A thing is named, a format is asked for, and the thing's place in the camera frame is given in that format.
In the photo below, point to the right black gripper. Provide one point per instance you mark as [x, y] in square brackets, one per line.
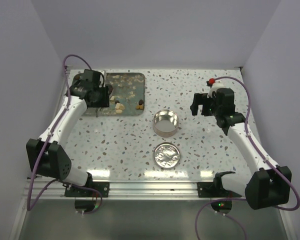
[199, 98]

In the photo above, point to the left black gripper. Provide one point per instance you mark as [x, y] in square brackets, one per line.
[105, 103]

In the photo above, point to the metal tweezers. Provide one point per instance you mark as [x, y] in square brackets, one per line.
[98, 112]

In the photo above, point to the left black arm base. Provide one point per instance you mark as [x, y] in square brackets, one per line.
[95, 189]

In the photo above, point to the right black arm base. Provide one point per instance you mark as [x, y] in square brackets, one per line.
[207, 189]

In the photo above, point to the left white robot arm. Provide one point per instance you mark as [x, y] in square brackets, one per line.
[46, 154]

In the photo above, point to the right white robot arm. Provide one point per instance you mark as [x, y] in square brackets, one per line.
[268, 185]

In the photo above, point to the white chocolate pieces cluster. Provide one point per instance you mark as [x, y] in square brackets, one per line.
[118, 106]

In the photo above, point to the dark chocolate by tray edge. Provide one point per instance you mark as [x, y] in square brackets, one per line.
[141, 102]

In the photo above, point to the round silver tin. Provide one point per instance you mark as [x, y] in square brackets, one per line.
[165, 123]

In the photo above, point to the green floral metal tray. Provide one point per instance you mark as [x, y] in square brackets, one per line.
[129, 88]

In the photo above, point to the embossed silver tin lid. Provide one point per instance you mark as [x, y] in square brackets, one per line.
[166, 155]

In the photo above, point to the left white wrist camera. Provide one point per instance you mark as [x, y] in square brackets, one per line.
[103, 73]

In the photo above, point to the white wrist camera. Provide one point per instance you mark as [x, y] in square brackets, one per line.
[214, 86]
[103, 73]

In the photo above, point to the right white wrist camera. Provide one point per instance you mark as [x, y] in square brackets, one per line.
[214, 86]

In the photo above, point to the aluminium mounting rail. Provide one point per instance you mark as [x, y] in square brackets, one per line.
[130, 190]

